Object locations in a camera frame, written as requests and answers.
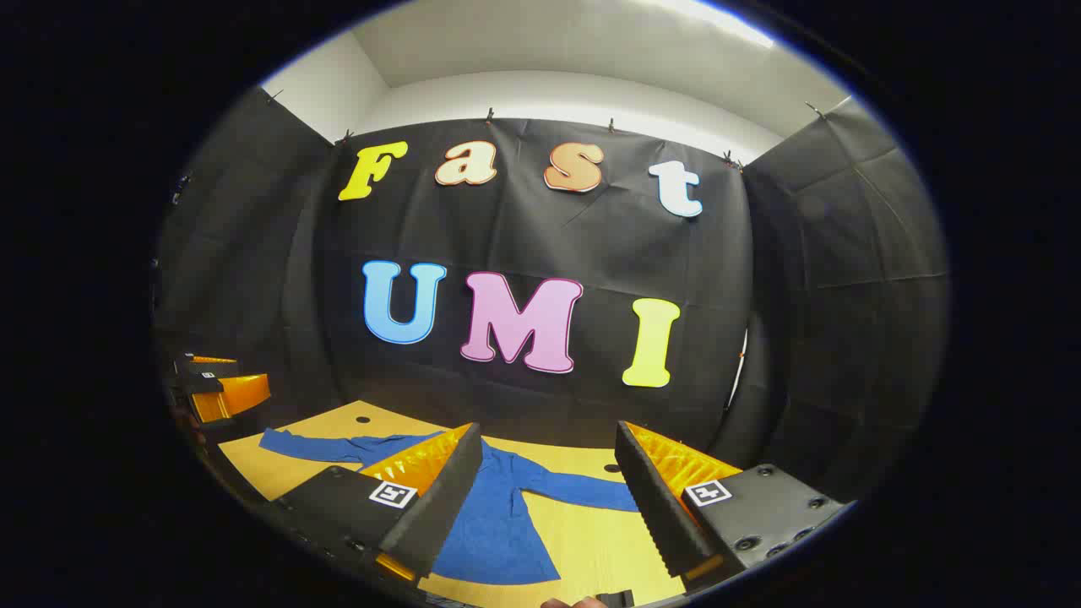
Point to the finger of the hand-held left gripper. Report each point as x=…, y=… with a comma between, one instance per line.
x=232, y=397
x=203, y=367

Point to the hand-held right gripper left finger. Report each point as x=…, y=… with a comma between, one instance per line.
x=439, y=507

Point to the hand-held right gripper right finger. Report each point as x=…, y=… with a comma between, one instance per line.
x=659, y=515

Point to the blue button jacket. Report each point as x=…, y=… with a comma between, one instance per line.
x=498, y=523

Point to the black backdrop cloth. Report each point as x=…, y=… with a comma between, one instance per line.
x=591, y=245

